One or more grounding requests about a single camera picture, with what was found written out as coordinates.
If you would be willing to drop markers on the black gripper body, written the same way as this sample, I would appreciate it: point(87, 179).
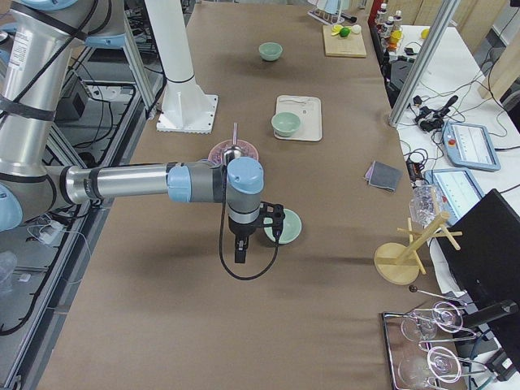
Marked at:
point(240, 230)

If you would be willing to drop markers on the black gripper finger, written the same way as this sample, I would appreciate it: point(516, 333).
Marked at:
point(240, 251)

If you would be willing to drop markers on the green bowl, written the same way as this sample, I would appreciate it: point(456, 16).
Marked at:
point(291, 228)
point(270, 51)
point(285, 124)

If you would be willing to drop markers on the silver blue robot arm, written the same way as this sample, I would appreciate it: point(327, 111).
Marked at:
point(47, 33)

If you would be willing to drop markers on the grey purple cloth stack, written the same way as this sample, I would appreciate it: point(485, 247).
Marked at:
point(383, 176)

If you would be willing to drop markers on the pink ice bowl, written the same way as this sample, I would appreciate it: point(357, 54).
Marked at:
point(248, 150)

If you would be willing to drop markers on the metal ice scoop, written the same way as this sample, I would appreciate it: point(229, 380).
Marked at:
point(232, 151)

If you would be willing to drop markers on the beige rabbit tray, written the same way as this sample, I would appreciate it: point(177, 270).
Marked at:
point(309, 111)

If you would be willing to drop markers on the wooden mug tree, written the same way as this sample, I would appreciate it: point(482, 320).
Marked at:
point(400, 264)

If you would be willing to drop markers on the upper wine glass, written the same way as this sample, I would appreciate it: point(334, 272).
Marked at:
point(423, 324)

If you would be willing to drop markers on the bamboo cutting board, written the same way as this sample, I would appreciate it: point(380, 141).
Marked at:
point(351, 46)

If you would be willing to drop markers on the lower teach pendant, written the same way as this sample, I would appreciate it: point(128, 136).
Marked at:
point(459, 188)

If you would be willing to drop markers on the teach pendant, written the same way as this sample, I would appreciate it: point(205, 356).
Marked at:
point(459, 188)
point(470, 145)

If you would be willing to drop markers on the lemon slices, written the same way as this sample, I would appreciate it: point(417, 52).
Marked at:
point(335, 30)

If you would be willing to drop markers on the green lime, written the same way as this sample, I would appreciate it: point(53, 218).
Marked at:
point(344, 32)

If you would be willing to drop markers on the metal wine glass rack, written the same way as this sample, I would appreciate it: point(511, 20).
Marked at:
point(420, 345)

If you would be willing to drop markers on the white dish rack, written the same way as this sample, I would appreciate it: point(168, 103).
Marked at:
point(331, 11)

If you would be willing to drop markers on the upper teach pendant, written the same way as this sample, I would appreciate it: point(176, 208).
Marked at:
point(470, 145)

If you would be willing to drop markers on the black monitor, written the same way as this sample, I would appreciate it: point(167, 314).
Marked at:
point(487, 266)

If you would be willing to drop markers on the condiment bottles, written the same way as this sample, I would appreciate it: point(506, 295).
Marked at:
point(388, 26)

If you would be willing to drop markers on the lower wine glass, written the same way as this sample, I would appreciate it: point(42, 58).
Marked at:
point(432, 370)

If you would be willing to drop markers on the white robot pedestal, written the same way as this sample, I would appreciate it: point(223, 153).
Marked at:
point(185, 107)

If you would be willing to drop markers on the aluminium frame post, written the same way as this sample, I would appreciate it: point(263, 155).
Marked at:
point(441, 22)

